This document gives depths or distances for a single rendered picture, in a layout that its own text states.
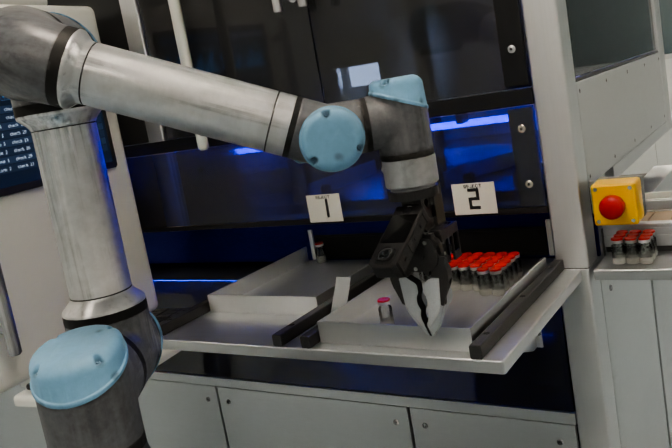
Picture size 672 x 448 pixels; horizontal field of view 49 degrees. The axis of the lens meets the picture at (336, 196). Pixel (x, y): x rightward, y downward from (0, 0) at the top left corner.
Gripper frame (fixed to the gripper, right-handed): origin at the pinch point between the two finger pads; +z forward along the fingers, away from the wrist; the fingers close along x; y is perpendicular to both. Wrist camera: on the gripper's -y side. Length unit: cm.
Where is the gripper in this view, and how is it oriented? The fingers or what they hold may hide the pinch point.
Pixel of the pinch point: (428, 328)
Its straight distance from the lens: 106.9
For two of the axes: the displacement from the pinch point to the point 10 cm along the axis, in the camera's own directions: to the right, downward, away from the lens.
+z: 1.7, 9.7, 1.5
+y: 5.3, -2.2, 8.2
